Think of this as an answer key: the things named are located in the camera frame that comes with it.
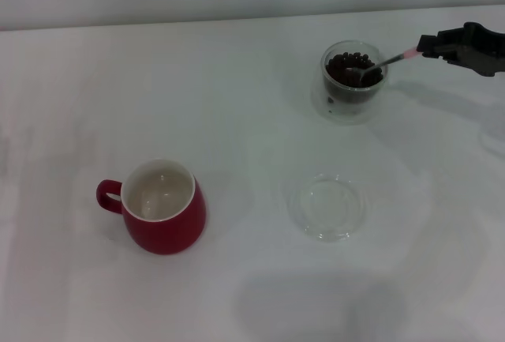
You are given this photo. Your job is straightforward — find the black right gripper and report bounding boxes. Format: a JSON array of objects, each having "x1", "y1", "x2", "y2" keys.
[{"x1": 417, "y1": 21, "x2": 505, "y2": 78}]

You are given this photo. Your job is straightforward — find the pink handled metal spoon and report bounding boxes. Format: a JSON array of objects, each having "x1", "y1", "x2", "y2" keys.
[{"x1": 342, "y1": 48, "x2": 425, "y2": 81}]

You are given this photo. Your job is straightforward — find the red ceramic mug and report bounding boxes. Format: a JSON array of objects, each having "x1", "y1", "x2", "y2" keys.
[{"x1": 95, "y1": 159, "x2": 207, "y2": 256}]

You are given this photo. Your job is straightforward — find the clear glass cup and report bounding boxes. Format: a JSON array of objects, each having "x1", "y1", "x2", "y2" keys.
[{"x1": 320, "y1": 40, "x2": 395, "y2": 105}]

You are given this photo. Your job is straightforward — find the coffee beans heap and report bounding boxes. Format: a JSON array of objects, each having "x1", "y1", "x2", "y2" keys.
[{"x1": 324, "y1": 51, "x2": 383, "y2": 104}]

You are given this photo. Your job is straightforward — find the empty clear glass saucer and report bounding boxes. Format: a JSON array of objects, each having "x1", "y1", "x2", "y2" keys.
[{"x1": 289, "y1": 171, "x2": 365, "y2": 244}]

